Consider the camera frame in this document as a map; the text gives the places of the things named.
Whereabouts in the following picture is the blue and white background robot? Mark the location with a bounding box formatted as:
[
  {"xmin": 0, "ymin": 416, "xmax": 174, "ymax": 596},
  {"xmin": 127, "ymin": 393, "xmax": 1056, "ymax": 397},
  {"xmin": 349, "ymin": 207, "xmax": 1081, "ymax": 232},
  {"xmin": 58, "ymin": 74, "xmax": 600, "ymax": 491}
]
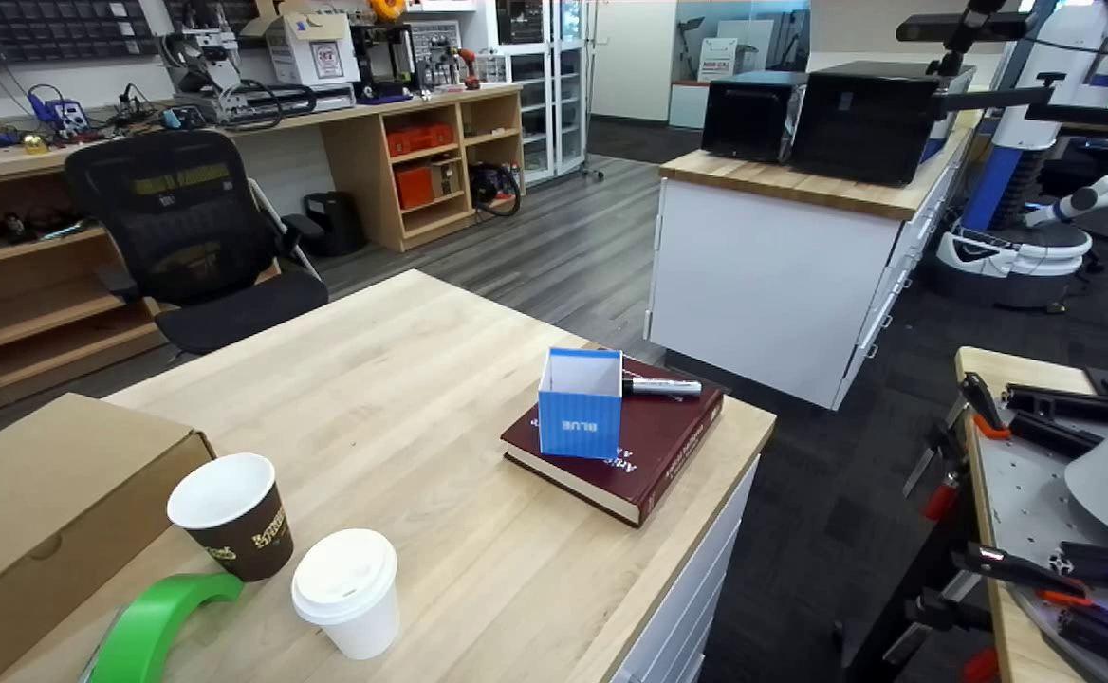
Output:
[{"xmin": 934, "ymin": 0, "xmax": 1108, "ymax": 279}]

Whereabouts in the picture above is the wooden side table with plate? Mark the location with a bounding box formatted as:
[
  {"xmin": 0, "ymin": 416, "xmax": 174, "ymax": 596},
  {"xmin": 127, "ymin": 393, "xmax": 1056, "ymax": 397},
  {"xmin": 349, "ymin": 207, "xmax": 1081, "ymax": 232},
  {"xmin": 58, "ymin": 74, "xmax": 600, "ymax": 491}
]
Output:
[{"xmin": 952, "ymin": 340, "xmax": 1108, "ymax": 683}]

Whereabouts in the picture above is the brown paper cup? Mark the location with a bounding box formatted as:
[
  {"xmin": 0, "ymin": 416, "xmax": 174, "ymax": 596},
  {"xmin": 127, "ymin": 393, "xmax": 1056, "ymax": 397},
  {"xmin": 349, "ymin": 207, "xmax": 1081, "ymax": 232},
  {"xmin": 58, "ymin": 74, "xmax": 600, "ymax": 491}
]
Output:
[{"xmin": 162, "ymin": 451, "xmax": 296, "ymax": 584}]

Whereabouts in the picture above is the black marker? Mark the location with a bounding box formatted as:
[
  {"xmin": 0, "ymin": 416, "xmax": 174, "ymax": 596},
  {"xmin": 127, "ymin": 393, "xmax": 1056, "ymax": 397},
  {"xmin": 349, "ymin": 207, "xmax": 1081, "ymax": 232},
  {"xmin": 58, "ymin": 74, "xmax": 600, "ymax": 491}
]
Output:
[{"xmin": 622, "ymin": 373, "xmax": 707, "ymax": 402}]

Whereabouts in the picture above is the tall orange storage bin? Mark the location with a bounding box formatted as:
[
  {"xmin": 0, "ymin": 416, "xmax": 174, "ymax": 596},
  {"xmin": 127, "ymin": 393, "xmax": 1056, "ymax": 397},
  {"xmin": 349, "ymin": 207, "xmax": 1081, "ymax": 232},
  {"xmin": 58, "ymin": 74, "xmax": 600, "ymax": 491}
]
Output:
[{"xmin": 393, "ymin": 164, "xmax": 439, "ymax": 213}]

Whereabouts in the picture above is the black bag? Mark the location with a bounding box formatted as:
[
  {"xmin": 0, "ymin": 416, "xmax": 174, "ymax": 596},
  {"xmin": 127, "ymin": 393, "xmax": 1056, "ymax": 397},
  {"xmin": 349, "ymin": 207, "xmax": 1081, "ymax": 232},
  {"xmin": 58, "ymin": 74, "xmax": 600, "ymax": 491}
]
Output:
[{"xmin": 299, "ymin": 190, "xmax": 369, "ymax": 259}]

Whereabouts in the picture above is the coiled black cable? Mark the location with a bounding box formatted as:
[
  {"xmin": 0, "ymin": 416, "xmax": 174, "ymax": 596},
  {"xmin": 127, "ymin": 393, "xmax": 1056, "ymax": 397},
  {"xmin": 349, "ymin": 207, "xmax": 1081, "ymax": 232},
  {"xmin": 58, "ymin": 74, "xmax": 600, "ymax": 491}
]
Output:
[{"xmin": 466, "ymin": 159, "xmax": 528, "ymax": 218}]

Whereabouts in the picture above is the white table drawer unit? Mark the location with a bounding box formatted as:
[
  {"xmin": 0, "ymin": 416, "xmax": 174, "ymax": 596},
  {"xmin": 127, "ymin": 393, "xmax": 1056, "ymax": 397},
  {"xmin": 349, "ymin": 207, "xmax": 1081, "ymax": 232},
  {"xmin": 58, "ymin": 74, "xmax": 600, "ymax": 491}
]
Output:
[{"xmin": 603, "ymin": 451, "xmax": 764, "ymax": 683}]

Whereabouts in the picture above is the black clamp with orange tip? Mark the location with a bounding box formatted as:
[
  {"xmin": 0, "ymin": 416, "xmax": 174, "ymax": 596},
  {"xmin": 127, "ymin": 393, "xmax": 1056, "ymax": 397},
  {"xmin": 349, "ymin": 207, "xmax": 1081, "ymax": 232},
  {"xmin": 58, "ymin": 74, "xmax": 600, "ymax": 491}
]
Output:
[{"xmin": 955, "ymin": 369, "xmax": 1019, "ymax": 442}]

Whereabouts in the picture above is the white lidded paper cup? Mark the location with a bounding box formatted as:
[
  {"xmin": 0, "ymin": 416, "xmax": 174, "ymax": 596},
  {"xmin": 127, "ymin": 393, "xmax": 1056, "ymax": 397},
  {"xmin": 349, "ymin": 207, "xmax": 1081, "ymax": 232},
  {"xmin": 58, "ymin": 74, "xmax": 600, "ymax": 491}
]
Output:
[{"xmin": 288, "ymin": 528, "xmax": 407, "ymax": 663}]

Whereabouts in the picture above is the green tape roll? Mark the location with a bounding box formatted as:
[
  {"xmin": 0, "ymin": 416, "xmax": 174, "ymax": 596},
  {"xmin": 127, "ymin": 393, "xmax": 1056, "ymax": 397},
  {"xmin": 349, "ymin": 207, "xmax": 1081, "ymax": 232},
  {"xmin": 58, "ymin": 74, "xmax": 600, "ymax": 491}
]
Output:
[{"xmin": 81, "ymin": 569, "xmax": 245, "ymax": 683}]

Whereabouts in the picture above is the black mesh office chair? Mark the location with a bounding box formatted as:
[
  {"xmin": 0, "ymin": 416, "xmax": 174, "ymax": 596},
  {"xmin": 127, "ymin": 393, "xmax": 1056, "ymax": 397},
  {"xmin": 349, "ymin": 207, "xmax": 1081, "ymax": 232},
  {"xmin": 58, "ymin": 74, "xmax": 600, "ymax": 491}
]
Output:
[{"xmin": 60, "ymin": 130, "xmax": 334, "ymax": 356}]

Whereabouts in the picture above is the black 3D printer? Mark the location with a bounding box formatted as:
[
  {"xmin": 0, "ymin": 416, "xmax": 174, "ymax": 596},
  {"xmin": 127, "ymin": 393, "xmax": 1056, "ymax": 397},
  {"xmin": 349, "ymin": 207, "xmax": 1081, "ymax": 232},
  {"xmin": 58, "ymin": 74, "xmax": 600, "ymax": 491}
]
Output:
[{"xmin": 349, "ymin": 17, "xmax": 421, "ymax": 104}]

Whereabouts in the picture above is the wide orange storage bin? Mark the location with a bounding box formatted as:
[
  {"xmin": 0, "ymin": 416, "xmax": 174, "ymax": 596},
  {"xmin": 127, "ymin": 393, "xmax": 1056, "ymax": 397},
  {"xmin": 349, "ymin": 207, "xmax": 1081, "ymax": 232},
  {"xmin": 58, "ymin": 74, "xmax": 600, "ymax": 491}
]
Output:
[{"xmin": 384, "ymin": 117, "xmax": 459, "ymax": 159}]

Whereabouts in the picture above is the wooden workbench with shelves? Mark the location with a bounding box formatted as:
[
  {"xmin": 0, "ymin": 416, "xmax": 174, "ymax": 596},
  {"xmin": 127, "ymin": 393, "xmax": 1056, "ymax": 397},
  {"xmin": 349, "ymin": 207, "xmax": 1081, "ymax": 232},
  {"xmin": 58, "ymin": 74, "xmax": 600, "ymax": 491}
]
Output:
[{"xmin": 0, "ymin": 84, "xmax": 528, "ymax": 427}]

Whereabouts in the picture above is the black and orange hand tool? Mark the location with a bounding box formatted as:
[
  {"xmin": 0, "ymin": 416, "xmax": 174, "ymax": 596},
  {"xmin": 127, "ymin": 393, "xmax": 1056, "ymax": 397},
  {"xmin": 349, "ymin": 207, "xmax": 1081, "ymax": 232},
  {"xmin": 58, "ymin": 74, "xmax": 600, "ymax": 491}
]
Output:
[{"xmin": 948, "ymin": 538, "xmax": 1108, "ymax": 675}]

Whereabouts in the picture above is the brown cardboard box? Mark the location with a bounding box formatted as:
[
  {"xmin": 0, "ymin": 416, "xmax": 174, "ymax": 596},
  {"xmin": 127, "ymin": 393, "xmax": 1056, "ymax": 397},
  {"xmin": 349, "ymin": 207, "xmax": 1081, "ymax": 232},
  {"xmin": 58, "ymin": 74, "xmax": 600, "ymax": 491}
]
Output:
[{"xmin": 0, "ymin": 392, "xmax": 221, "ymax": 683}]

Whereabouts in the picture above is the white equipment box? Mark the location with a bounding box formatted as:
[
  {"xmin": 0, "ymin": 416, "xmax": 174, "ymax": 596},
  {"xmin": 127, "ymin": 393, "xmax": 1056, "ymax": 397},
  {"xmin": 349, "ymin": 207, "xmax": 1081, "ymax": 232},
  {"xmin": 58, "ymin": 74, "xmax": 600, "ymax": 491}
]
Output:
[{"xmin": 260, "ymin": 10, "xmax": 364, "ymax": 90}]

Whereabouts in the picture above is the black camera on stand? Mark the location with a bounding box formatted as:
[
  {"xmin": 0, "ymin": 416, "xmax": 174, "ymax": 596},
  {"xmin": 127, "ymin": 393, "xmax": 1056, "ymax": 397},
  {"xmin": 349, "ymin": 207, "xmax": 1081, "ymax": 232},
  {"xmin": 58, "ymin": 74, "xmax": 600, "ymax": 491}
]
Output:
[{"xmin": 891, "ymin": 0, "xmax": 1038, "ymax": 78}]

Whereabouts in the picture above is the white glass door cabinet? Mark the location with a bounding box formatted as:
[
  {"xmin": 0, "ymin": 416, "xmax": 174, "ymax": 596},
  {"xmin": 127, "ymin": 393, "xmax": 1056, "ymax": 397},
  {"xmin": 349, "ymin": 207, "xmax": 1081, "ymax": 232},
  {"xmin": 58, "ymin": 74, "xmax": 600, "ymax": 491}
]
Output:
[{"xmin": 475, "ymin": 0, "xmax": 592, "ymax": 182}]

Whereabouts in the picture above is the dark red hardcover book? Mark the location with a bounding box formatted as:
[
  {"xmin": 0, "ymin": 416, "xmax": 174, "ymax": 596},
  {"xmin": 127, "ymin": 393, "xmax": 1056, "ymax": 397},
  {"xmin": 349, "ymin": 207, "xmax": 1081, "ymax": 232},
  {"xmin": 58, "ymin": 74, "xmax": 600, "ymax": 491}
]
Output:
[{"xmin": 497, "ymin": 356, "xmax": 729, "ymax": 532}]

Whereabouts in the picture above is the blue and white box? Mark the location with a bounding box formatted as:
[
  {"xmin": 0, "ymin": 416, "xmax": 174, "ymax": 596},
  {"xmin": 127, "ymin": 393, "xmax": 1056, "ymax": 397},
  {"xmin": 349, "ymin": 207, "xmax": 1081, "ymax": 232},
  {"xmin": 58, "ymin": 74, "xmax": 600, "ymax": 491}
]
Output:
[{"xmin": 535, "ymin": 343, "xmax": 630, "ymax": 465}]

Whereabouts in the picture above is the long black clamp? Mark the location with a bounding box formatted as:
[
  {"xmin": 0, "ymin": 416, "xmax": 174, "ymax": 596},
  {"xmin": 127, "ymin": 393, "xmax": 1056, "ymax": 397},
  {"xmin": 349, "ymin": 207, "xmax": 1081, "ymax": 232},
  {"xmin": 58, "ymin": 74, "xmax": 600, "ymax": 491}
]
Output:
[{"xmin": 1001, "ymin": 378, "xmax": 1108, "ymax": 457}]

